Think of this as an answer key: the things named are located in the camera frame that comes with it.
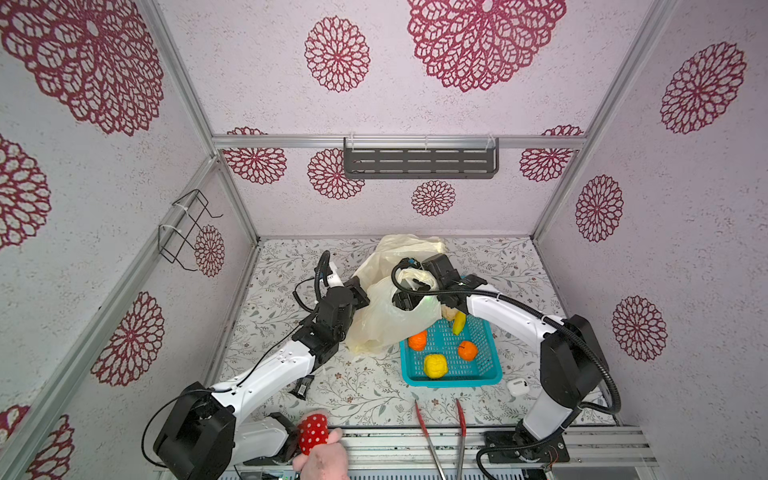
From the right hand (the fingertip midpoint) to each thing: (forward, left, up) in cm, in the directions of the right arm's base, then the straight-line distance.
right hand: (394, 299), depth 84 cm
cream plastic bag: (-11, +3, +5) cm, 13 cm away
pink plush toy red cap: (-37, +15, -7) cm, 41 cm away
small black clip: (-21, +25, -12) cm, 35 cm away
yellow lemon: (-15, -12, -10) cm, 22 cm away
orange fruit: (-7, -7, -11) cm, 15 cm away
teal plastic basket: (-10, -16, -17) cm, 26 cm away
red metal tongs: (-30, -18, -16) cm, 39 cm away
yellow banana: (+1, -20, -14) cm, 25 cm away
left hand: (+2, +10, +6) cm, 11 cm away
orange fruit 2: (-10, -21, -11) cm, 26 cm away
